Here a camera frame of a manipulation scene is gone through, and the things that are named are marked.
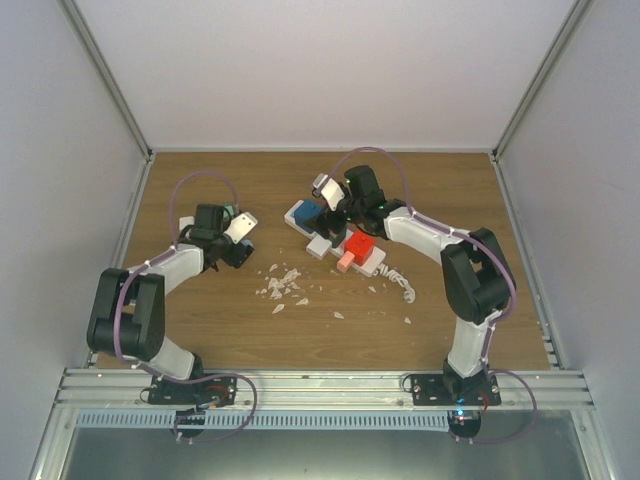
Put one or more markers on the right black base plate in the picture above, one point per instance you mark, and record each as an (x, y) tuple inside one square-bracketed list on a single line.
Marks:
[(435, 390)]

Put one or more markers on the blue cube socket adapter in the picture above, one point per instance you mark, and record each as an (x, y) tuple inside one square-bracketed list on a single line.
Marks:
[(306, 211)]

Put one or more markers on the aluminium front rail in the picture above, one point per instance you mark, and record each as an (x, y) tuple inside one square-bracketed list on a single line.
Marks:
[(327, 390)]

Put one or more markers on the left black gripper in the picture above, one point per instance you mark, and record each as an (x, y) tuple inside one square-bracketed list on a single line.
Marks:
[(239, 256)]

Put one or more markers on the red cube socket adapter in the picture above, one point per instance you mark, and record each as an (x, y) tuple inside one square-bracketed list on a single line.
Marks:
[(360, 246)]

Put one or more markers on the mint green charger plug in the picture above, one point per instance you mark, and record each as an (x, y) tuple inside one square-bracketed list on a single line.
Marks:
[(230, 209)]

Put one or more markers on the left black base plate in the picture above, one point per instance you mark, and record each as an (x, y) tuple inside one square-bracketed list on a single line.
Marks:
[(211, 393)]

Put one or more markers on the white grey plug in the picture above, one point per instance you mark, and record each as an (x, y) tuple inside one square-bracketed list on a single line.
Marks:
[(319, 247)]

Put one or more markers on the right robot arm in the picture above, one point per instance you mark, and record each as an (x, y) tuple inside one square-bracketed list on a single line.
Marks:
[(479, 286)]

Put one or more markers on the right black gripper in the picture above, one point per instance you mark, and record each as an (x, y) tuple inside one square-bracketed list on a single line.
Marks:
[(322, 228)]

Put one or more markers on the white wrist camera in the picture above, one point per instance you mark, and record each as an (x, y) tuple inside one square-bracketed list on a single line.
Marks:
[(329, 190), (240, 226)]

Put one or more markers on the right aluminium corner post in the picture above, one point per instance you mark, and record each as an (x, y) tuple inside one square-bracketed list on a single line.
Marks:
[(559, 43)]

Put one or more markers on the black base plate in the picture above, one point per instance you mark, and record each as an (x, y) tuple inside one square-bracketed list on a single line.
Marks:
[(435, 390), (211, 393)]

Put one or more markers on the aluminium corner post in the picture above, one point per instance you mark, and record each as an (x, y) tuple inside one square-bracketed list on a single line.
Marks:
[(82, 30), (559, 43)]

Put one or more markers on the white usb charger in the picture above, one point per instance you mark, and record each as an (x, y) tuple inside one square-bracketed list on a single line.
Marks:
[(185, 221)]

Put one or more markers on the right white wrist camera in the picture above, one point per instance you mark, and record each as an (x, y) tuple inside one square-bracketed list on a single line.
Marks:
[(329, 190)]

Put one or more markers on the grey slotted cable duct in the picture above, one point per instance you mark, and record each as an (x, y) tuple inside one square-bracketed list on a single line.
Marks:
[(265, 420)]

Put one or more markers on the pink plug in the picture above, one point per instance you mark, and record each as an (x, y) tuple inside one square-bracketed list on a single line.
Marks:
[(345, 262)]

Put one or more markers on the white power strip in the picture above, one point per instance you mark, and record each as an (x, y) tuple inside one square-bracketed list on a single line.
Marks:
[(367, 269)]

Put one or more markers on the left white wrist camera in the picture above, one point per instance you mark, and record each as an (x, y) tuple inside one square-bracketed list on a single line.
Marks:
[(240, 226)]

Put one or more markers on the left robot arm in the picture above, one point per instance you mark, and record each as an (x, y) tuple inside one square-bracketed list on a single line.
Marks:
[(127, 319)]

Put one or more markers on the left aluminium corner post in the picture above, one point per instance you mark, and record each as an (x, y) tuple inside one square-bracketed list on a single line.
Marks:
[(82, 30)]

